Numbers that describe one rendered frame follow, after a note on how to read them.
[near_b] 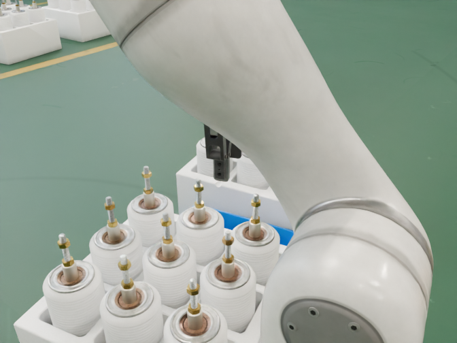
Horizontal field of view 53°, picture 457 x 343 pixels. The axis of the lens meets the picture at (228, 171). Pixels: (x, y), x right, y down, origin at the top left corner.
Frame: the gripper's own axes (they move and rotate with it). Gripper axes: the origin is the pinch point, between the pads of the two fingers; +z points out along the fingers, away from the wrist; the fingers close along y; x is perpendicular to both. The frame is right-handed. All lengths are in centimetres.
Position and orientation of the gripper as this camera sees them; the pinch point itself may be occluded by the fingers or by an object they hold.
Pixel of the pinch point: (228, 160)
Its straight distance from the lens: 65.7
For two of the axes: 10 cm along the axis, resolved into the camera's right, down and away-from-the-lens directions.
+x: -9.6, -1.4, 2.4
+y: 2.8, -4.9, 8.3
